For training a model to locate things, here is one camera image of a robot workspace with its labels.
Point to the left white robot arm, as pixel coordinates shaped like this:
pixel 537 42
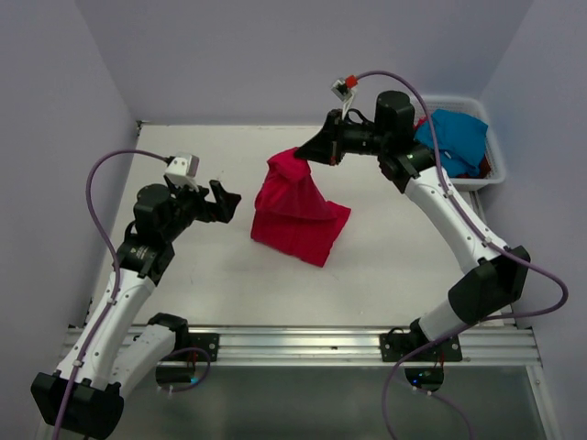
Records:
pixel 86 393

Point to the bright red t shirt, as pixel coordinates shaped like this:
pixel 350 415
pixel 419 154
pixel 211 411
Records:
pixel 421 121

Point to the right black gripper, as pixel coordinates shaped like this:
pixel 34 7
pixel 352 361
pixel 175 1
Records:
pixel 327 146

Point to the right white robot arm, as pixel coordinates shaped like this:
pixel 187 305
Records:
pixel 494 274

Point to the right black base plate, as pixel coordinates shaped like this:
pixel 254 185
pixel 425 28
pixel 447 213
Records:
pixel 454 348

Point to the dark red t shirt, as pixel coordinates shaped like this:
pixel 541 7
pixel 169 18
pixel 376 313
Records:
pixel 478 173

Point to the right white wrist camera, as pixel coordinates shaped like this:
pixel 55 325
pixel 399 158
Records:
pixel 345 90

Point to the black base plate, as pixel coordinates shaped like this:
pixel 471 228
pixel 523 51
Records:
pixel 209 342
pixel 454 348

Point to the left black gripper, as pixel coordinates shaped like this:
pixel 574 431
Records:
pixel 208 210

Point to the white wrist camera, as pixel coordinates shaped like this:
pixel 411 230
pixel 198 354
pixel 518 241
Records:
pixel 181 171
pixel 345 90

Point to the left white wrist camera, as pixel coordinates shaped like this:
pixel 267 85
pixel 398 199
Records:
pixel 181 171

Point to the white plastic basket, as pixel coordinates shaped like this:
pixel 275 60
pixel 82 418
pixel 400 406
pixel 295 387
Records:
pixel 469 107

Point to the aluminium mounting rail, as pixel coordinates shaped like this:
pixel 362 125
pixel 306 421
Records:
pixel 355 346

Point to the blue t shirt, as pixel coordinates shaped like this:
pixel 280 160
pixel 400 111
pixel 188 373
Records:
pixel 460 138

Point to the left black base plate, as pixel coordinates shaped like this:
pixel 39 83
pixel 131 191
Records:
pixel 209 342

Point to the crimson red t shirt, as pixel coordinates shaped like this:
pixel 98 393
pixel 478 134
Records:
pixel 291 214

